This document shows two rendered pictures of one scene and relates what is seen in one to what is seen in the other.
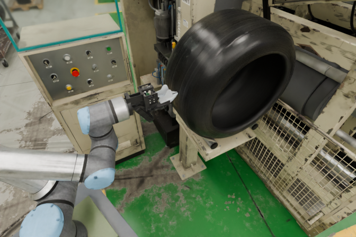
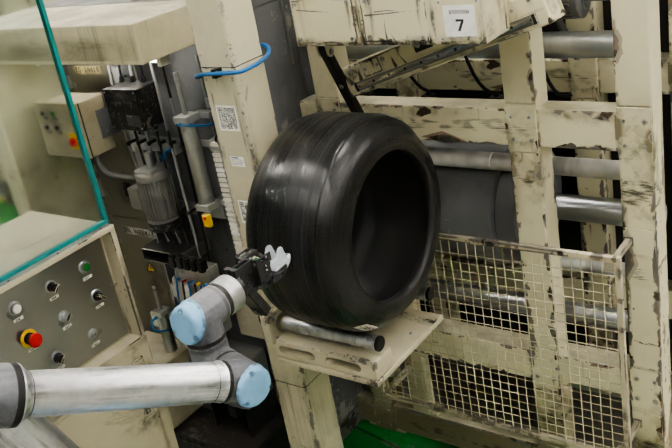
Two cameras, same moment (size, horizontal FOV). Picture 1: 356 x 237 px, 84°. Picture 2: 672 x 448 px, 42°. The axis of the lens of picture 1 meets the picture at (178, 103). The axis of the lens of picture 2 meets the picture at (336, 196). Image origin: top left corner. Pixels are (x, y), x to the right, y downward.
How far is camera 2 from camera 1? 1.46 m
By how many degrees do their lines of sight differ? 28
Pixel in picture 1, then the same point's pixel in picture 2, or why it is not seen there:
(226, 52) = (337, 164)
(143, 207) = not seen: outside the picture
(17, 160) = (153, 370)
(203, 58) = (311, 184)
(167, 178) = not seen: outside the picture
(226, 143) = (398, 347)
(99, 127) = (215, 321)
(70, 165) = (211, 368)
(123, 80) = (120, 335)
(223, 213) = not seen: outside the picture
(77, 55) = (32, 298)
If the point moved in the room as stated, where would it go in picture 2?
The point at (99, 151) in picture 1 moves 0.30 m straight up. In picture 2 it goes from (230, 355) to (198, 233)
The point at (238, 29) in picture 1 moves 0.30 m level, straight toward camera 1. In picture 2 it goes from (337, 133) to (361, 171)
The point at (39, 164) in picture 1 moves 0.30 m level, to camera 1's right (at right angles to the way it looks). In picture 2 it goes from (178, 371) to (310, 317)
